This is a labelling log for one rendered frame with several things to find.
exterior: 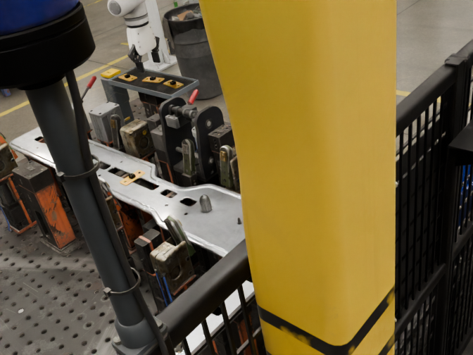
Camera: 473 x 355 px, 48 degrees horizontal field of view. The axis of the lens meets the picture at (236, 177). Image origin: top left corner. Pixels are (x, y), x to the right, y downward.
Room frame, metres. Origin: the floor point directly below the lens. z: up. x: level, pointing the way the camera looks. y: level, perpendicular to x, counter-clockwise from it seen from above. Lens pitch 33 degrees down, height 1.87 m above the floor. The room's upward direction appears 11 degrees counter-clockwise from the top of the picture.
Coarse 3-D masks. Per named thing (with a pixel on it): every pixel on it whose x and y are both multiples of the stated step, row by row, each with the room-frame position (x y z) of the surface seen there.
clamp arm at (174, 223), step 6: (168, 216) 1.06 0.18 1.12; (174, 216) 1.06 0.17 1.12; (168, 222) 1.05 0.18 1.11; (174, 222) 1.05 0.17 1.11; (180, 222) 1.07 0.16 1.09; (168, 228) 1.07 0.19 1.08; (174, 228) 1.04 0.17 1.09; (180, 228) 1.06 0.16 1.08; (174, 234) 1.06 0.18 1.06; (180, 234) 1.05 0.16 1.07; (180, 240) 1.05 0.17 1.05; (186, 240) 1.06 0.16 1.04; (192, 246) 1.07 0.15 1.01; (192, 252) 1.07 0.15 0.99
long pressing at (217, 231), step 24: (24, 144) 1.89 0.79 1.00; (96, 144) 1.76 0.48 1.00; (120, 168) 1.56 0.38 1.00; (144, 168) 1.53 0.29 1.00; (120, 192) 1.41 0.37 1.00; (144, 192) 1.38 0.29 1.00; (192, 192) 1.33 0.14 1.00; (216, 192) 1.31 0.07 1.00; (192, 216) 1.21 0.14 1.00; (216, 216) 1.19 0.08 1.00; (240, 216) 1.17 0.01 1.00; (192, 240) 1.11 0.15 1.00; (216, 240) 1.08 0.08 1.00; (240, 240) 1.07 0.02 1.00
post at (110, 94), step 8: (104, 80) 2.05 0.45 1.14; (104, 88) 2.06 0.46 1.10; (112, 88) 2.02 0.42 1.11; (120, 88) 2.04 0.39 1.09; (112, 96) 2.03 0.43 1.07; (120, 96) 2.04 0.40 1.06; (128, 96) 2.06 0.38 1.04; (120, 104) 2.03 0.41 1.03; (128, 104) 2.06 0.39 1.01; (128, 112) 2.05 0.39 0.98; (128, 120) 2.04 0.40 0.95
